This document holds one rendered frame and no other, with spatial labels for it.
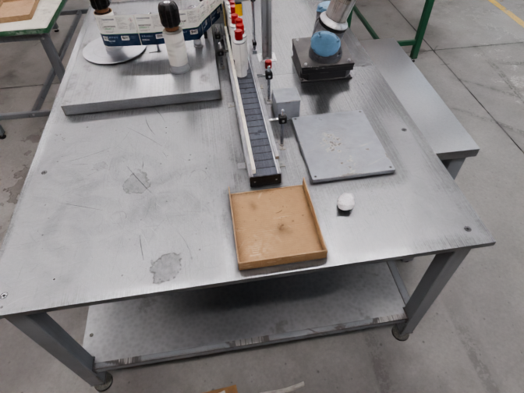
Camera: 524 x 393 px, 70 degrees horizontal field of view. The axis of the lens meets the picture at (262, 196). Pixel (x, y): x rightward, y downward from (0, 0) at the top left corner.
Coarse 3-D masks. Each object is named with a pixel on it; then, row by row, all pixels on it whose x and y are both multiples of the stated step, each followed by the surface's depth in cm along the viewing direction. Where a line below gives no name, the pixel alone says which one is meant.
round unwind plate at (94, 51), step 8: (96, 40) 193; (88, 48) 187; (96, 48) 187; (104, 48) 186; (128, 48) 186; (136, 48) 186; (144, 48) 186; (88, 56) 182; (96, 56) 182; (104, 56) 181; (112, 56) 181; (120, 56) 181; (128, 56) 181
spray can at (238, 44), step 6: (240, 30) 154; (240, 36) 155; (234, 42) 157; (240, 42) 156; (234, 48) 159; (240, 48) 158; (234, 54) 161; (240, 54) 159; (240, 60) 161; (240, 66) 164; (240, 72) 166; (246, 72) 168; (240, 78) 168
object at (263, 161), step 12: (228, 36) 195; (240, 84) 165; (252, 84) 164; (252, 96) 159; (252, 108) 153; (252, 120) 148; (252, 132) 143; (264, 132) 143; (252, 144) 138; (264, 144) 138; (264, 156) 134; (264, 168) 130
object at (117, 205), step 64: (192, 0) 239; (256, 0) 237; (320, 0) 235; (256, 64) 185; (64, 128) 155; (128, 128) 154; (192, 128) 153; (384, 128) 150; (64, 192) 131; (128, 192) 131; (192, 192) 130; (320, 192) 129; (384, 192) 128; (448, 192) 127; (0, 256) 114; (64, 256) 114; (128, 256) 113; (192, 256) 113; (384, 256) 111
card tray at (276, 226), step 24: (264, 192) 129; (288, 192) 128; (240, 216) 122; (264, 216) 122; (288, 216) 121; (312, 216) 121; (240, 240) 116; (264, 240) 115; (288, 240) 115; (312, 240) 115; (240, 264) 107; (264, 264) 109
